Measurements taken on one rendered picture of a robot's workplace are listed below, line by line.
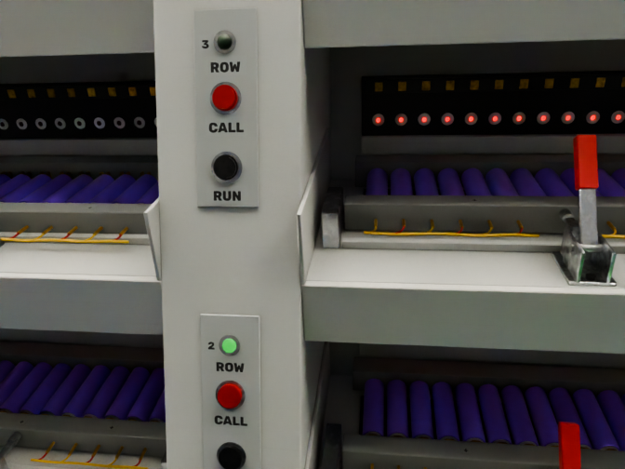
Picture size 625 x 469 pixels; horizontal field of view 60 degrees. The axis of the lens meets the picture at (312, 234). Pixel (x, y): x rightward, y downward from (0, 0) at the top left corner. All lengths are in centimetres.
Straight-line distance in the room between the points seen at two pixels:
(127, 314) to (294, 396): 13
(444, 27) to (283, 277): 18
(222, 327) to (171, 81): 16
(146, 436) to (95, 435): 4
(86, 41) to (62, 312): 19
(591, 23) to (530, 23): 4
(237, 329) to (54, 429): 22
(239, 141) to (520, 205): 20
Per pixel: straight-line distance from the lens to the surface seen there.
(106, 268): 40
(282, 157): 34
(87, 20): 41
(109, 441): 51
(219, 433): 39
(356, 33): 36
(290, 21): 35
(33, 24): 43
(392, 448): 46
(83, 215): 44
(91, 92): 56
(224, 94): 35
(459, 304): 35
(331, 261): 37
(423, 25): 36
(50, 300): 42
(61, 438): 53
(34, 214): 46
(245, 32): 36
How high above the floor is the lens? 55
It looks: 6 degrees down
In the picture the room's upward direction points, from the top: straight up
